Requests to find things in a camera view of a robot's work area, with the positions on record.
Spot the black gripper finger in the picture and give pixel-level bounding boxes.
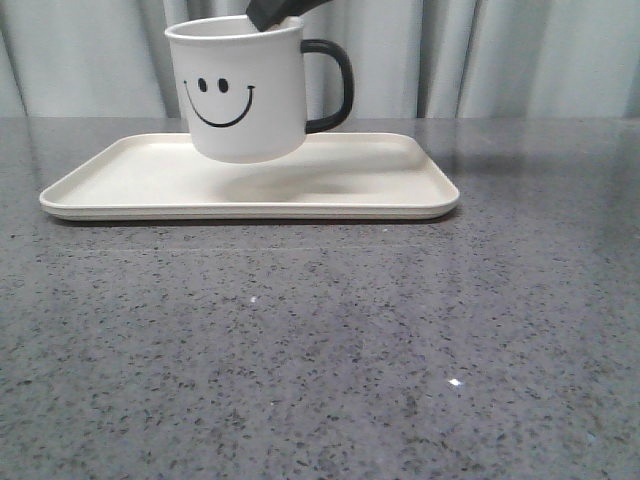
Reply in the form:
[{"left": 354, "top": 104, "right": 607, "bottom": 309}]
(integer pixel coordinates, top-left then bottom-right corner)
[{"left": 245, "top": 0, "right": 329, "bottom": 32}]

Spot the white smiley mug black handle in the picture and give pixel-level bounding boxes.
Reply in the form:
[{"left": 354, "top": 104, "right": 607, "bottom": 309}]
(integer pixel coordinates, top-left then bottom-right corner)
[{"left": 165, "top": 15, "right": 355, "bottom": 163}]

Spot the cream rectangular plastic tray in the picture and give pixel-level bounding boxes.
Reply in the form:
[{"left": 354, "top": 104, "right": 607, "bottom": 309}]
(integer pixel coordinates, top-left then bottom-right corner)
[{"left": 39, "top": 133, "right": 460, "bottom": 221}]

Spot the pale grey-green curtain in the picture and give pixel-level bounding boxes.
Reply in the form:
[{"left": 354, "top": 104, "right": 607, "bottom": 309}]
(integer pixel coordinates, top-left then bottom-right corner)
[{"left": 1, "top": 1, "right": 639, "bottom": 118}]

